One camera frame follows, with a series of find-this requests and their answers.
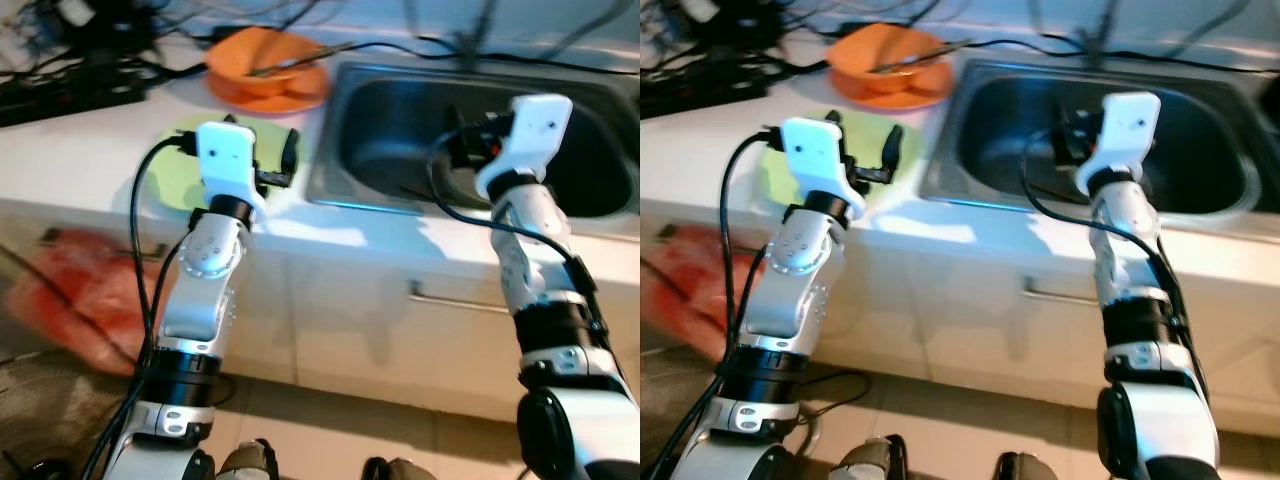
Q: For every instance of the light green plate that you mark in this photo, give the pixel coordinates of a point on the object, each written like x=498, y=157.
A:
x=865, y=135
x=175, y=170

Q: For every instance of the orange plate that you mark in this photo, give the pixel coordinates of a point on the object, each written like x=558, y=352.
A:
x=300, y=100
x=925, y=95

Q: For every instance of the stainless steel sink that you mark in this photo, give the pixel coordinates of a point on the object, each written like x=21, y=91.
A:
x=400, y=120
x=1200, y=130

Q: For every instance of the orange bowl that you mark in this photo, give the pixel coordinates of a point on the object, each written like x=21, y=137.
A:
x=870, y=55
x=250, y=60

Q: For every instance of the dark sink faucet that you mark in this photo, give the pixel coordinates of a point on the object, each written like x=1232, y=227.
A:
x=470, y=45
x=1100, y=40

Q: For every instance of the grey metal utensil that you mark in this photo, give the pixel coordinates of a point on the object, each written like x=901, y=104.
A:
x=920, y=55
x=300, y=60

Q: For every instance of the black power strip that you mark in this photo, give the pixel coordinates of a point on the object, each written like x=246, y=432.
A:
x=700, y=92
x=60, y=98

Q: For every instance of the large black power adapter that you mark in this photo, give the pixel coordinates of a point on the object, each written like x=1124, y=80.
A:
x=720, y=22
x=100, y=25

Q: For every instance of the red plastic bag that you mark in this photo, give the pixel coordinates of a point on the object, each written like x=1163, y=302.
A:
x=690, y=300
x=80, y=300

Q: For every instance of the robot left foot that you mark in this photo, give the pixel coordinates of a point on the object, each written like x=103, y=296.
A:
x=248, y=462
x=870, y=460

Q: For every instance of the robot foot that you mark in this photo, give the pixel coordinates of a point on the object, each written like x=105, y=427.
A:
x=248, y=462
x=395, y=470
x=1020, y=468
x=870, y=460

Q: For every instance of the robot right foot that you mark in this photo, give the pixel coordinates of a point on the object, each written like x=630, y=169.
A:
x=395, y=470
x=1020, y=468

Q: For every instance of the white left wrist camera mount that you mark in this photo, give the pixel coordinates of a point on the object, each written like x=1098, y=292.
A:
x=225, y=160
x=815, y=160

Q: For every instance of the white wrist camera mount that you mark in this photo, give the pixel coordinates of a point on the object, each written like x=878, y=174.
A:
x=1125, y=130
x=535, y=130
x=815, y=160
x=225, y=160

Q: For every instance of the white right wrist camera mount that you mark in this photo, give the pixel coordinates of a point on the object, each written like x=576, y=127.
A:
x=1125, y=130
x=535, y=130

